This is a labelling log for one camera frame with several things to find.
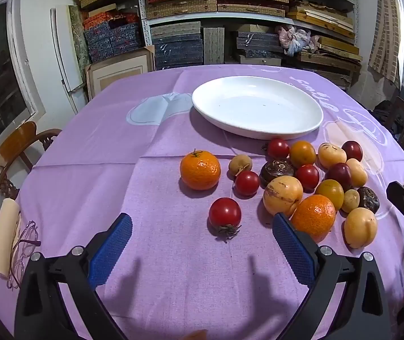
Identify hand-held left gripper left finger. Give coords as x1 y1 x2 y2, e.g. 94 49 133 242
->
14 213 133 340

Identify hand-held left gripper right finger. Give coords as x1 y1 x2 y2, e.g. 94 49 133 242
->
272 213 392 340

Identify dark brown passion fruit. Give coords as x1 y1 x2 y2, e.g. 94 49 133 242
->
357 186 380 214
259 159 295 188

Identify large yellow pepino melon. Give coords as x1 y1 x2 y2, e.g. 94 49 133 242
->
343 207 378 249

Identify small pale yellow pepino melon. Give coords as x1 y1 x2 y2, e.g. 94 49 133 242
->
346 158 369 188

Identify small tan round fruit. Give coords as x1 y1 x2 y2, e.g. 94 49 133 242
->
228 154 253 178
341 189 360 214

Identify spotted yellow pepino melon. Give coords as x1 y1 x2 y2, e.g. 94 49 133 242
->
263 176 303 217

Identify dark red plum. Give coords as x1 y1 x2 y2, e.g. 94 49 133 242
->
341 141 363 162
324 163 352 192

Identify dark yellow tomato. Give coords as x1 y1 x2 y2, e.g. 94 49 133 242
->
315 179 345 211

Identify red tomato with green calyx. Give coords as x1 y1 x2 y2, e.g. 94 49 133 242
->
208 197 242 243

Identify yellow pepino melon with calyx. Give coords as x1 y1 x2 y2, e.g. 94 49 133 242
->
318 143 347 169

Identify orange mandarin with stem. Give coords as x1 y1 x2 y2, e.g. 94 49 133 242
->
180 150 221 191

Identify white oval plate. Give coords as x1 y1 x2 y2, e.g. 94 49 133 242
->
191 76 324 140

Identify person's left hand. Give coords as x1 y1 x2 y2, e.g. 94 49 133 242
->
181 329 208 340

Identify printed purple tablecloth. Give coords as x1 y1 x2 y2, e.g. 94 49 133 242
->
0 64 404 340

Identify black bag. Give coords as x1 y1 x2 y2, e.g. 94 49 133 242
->
373 100 402 128

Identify purple framed eyeglasses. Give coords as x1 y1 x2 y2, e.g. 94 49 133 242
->
7 220 42 290

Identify orange tomato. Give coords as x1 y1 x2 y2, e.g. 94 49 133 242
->
290 141 317 168

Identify cream paper roll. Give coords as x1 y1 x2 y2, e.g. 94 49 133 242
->
0 198 22 279

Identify brown wooden chair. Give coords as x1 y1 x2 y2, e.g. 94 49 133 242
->
0 120 63 231

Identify brick pattern curtain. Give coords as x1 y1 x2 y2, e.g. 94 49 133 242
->
368 0 402 89

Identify cardboard box with framed board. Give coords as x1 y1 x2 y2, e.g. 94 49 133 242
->
85 46 155 100

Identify pink cloth bundle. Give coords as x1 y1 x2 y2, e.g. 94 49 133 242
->
275 25 320 56

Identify stack of yellow wooden boxes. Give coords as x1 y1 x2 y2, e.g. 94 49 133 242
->
287 3 362 65

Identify white panel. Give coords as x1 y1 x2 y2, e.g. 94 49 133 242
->
50 5 86 114

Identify stack of floral patterned boxes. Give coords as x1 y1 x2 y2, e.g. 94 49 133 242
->
82 11 145 63

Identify stack of dark blue boxes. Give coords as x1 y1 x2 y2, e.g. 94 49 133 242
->
151 22 204 69
237 31 284 66

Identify green marbled board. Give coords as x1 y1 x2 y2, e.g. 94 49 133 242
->
68 5 91 75

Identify grey wooden panel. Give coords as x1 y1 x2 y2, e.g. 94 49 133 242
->
204 27 225 65

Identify grey metal shelving rack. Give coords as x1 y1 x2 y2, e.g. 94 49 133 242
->
136 0 360 71

